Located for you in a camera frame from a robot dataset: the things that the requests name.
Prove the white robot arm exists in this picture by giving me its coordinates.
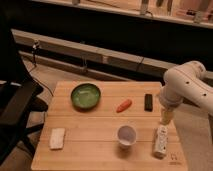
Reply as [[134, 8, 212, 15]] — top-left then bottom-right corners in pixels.
[[158, 61, 213, 125]]

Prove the green ceramic bowl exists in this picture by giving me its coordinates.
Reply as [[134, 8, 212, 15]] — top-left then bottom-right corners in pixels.
[[71, 83, 101, 110]]

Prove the black rectangular block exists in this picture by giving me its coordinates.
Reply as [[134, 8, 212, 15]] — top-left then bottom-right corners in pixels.
[[144, 94, 153, 111]]

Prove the orange carrot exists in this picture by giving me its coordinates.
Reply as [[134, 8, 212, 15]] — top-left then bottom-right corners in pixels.
[[116, 99, 132, 113]]

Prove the white paper cup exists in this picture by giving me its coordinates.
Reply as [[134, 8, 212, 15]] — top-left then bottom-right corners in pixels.
[[117, 125, 137, 149]]

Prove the white sponge block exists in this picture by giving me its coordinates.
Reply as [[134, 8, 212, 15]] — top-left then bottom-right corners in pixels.
[[49, 128, 65, 150]]

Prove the black office chair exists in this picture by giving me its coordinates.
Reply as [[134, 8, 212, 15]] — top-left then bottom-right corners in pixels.
[[0, 18, 48, 165]]

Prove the black cable on floor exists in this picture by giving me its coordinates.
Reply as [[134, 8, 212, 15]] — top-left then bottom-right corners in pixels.
[[21, 43, 54, 98]]

